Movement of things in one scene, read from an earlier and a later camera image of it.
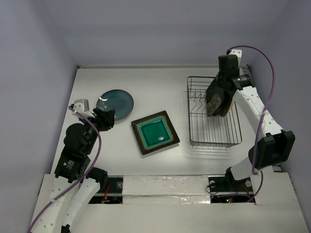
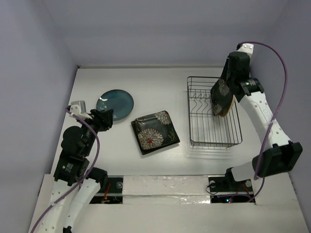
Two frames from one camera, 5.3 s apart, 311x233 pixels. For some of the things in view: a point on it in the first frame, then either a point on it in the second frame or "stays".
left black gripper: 106,118 stays
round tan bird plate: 230,103 stays
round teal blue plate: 118,100 stays
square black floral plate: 215,96 → 154,132
